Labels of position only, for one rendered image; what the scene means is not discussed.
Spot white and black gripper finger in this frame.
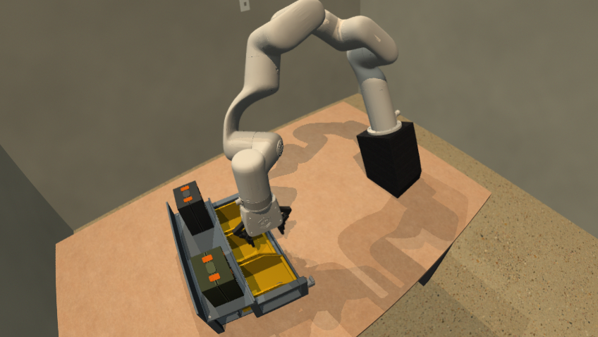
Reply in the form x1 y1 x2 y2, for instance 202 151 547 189
277 206 292 235
232 221 255 247

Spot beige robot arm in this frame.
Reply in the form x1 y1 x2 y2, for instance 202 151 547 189
223 0 402 211

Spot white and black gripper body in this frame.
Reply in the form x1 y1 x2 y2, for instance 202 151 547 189
240 192 283 237

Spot grey shelf rack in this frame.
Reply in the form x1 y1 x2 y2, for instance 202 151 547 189
166 192 315 334

